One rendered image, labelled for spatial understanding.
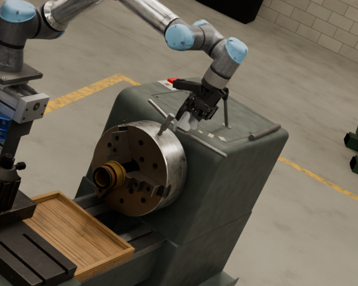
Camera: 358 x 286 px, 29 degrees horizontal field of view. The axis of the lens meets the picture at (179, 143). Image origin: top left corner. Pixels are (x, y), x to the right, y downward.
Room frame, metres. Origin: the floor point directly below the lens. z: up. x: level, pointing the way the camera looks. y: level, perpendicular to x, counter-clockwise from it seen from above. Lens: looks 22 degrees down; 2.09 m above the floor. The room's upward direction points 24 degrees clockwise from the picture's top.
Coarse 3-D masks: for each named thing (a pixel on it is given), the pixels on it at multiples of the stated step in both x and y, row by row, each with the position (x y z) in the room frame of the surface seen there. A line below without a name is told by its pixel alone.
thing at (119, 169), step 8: (104, 168) 1.99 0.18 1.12; (112, 168) 2.01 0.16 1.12; (120, 168) 2.03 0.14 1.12; (96, 176) 2.00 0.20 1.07; (104, 176) 2.05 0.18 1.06; (112, 176) 1.98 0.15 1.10; (120, 176) 2.01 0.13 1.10; (96, 184) 1.99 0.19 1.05; (104, 184) 2.02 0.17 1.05; (112, 184) 1.98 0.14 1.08; (120, 184) 2.02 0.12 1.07
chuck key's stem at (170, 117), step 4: (168, 116) 2.13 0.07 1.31; (172, 116) 2.13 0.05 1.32; (164, 120) 2.14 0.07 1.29; (168, 120) 2.13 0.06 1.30; (172, 120) 2.14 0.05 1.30; (164, 124) 2.13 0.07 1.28; (168, 124) 2.13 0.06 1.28; (160, 128) 2.13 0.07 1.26; (164, 128) 2.13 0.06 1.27; (160, 132) 2.14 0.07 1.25
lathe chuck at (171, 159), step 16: (112, 128) 2.17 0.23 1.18; (128, 128) 2.14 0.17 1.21; (144, 128) 2.13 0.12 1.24; (112, 144) 2.16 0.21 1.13; (144, 144) 2.11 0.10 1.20; (160, 144) 2.10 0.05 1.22; (96, 160) 2.17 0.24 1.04; (144, 160) 2.10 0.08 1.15; (160, 160) 2.08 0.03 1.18; (176, 160) 2.12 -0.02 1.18; (160, 176) 2.07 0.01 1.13; (176, 176) 2.10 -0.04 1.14; (112, 192) 2.13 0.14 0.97; (128, 192) 2.10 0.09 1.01; (176, 192) 2.12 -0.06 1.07; (128, 208) 2.09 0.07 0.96; (144, 208) 2.07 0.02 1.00; (160, 208) 2.13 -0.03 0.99
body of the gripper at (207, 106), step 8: (208, 88) 2.07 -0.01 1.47; (192, 96) 2.09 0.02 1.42; (200, 96) 2.09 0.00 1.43; (208, 96) 2.08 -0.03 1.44; (216, 96) 2.07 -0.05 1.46; (192, 104) 2.09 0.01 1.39; (200, 104) 2.06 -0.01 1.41; (208, 104) 2.07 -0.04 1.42; (216, 104) 2.08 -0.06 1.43; (192, 112) 2.08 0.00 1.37; (200, 112) 2.08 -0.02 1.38; (208, 112) 2.10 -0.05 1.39; (200, 120) 2.06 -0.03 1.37
